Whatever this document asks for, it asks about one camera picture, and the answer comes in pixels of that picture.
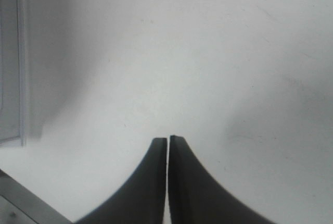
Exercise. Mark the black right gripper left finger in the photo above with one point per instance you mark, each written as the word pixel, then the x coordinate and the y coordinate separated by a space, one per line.
pixel 141 198

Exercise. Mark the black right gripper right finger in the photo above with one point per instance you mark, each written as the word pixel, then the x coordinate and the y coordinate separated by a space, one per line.
pixel 196 197

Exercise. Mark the white microwave door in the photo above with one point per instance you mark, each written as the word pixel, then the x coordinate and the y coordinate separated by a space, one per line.
pixel 12 73

